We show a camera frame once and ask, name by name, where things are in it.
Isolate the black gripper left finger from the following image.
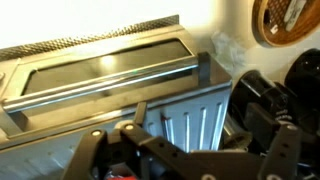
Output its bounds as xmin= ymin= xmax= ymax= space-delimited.
xmin=61 ymin=121 xmax=190 ymax=180

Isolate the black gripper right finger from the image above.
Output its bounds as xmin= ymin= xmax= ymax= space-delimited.
xmin=258 ymin=123 xmax=303 ymax=180

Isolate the red pen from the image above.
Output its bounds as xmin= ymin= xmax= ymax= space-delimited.
xmin=106 ymin=170 xmax=138 ymax=180

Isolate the round wooden plate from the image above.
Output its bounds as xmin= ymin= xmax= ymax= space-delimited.
xmin=251 ymin=0 xmax=320 ymax=48

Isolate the black coffee maker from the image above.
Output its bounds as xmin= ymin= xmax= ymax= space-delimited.
xmin=229 ymin=48 xmax=320 ymax=161

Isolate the stainless steel toaster oven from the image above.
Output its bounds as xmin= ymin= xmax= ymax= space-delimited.
xmin=0 ymin=14 xmax=234 ymax=180

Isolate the clear plastic bag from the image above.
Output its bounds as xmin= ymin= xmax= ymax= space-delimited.
xmin=210 ymin=30 xmax=250 ymax=74

